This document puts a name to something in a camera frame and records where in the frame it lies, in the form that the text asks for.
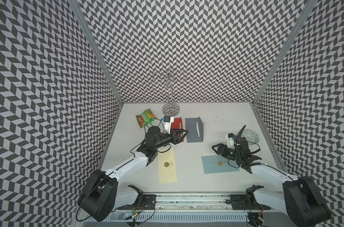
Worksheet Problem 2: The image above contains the dark grey envelope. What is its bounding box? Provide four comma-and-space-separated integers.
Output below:
185, 117, 204, 143

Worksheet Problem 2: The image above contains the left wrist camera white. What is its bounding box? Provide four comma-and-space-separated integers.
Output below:
161, 116, 174, 134

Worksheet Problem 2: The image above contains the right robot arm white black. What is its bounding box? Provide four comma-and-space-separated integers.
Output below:
212, 137, 332, 227

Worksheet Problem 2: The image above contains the aluminium front rail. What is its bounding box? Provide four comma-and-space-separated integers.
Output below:
75, 192, 314, 212

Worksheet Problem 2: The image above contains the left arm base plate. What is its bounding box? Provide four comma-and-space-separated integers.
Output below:
114, 184, 157, 211

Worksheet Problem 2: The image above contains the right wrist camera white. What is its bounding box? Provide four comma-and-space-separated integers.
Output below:
225, 133, 237, 148

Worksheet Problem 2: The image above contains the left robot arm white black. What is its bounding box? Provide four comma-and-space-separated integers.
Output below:
77, 126, 189, 222

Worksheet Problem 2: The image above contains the cream yellow envelope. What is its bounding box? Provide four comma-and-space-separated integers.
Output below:
157, 148, 178, 184

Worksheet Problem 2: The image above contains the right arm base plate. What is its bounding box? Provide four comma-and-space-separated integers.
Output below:
225, 185, 271, 210

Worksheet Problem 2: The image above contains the patterned ceramic bowl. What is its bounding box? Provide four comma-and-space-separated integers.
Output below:
242, 129, 260, 145

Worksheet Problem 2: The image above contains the green snack bag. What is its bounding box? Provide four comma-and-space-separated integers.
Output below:
136, 109, 156, 128

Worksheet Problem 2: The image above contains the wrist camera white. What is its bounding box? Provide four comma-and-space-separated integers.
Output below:
161, 116, 174, 134
225, 133, 237, 148

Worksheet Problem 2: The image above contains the red envelope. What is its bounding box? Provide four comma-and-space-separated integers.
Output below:
170, 117, 184, 145

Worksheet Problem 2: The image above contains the light blue envelope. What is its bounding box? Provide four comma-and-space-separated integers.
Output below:
201, 155, 239, 174

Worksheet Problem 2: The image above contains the chrome wire stand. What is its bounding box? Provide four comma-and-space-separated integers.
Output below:
151, 67, 186, 116

